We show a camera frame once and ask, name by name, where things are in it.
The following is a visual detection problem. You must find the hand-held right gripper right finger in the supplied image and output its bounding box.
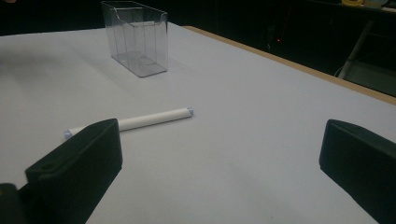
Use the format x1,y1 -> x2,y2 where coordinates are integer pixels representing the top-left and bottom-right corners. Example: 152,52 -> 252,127
318,119 -> 396,224

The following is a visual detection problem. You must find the grey metal stand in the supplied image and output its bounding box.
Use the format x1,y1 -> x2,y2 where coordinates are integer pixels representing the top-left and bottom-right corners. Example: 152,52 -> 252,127
337,20 -> 375,80

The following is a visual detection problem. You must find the clear plastic holder box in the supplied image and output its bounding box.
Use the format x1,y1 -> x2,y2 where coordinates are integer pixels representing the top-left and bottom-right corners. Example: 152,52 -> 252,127
100,0 -> 169,78

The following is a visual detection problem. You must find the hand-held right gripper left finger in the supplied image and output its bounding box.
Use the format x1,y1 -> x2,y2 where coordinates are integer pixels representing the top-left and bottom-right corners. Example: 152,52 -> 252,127
18,118 -> 123,224

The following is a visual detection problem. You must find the white paper tube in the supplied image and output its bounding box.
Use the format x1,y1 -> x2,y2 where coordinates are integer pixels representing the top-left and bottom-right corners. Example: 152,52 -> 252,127
64,106 -> 194,140

